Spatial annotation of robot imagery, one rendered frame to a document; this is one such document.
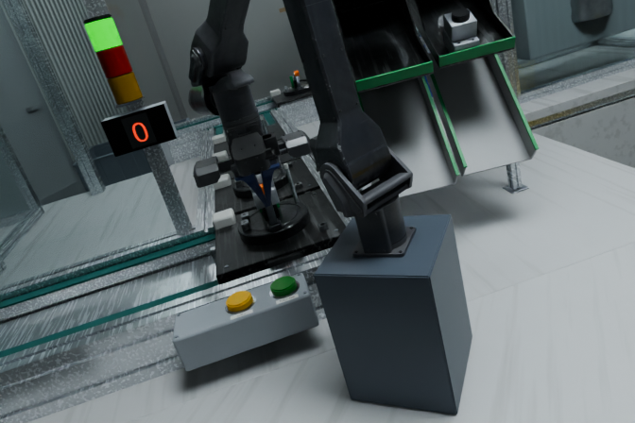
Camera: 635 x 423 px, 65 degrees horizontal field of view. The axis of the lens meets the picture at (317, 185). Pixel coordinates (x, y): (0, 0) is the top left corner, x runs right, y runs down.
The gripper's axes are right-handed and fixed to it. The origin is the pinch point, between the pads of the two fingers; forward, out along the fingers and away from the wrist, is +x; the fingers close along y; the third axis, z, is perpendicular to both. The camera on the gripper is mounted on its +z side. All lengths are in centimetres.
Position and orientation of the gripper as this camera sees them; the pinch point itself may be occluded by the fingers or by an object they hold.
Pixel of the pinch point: (262, 186)
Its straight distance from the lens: 80.6
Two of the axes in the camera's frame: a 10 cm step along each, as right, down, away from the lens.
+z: 2.0, 3.1, -9.3
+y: 9.5, -3.0, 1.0
